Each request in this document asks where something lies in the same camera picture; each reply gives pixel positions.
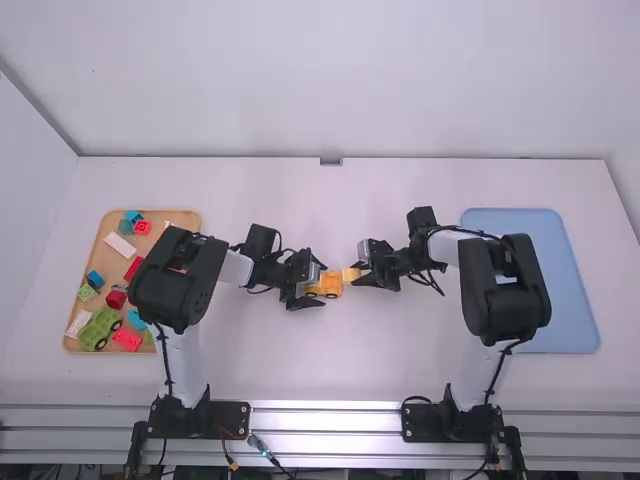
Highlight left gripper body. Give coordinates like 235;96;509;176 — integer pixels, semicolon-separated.
277;248;316;302

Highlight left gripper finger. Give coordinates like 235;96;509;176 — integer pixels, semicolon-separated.
285;295;327;313

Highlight green toy car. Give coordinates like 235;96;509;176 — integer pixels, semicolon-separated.
77;307;124;353

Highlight tan tray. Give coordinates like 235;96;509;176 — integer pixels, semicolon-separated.
62;209;203;355

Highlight black cable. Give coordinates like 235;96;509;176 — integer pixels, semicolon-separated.
153;322;175;400
414;264;447;298
483;339;522;407

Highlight yellow toy car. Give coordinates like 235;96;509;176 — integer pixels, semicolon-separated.
303;269;345;300

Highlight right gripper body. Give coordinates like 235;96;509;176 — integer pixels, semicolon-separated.
367;239;407;293

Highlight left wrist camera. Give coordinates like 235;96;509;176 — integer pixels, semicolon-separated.
305;257;330;285

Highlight silver rails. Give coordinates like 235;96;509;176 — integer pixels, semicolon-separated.
0;399;640;472

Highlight blue mat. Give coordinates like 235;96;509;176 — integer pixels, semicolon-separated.
459;208;601;355

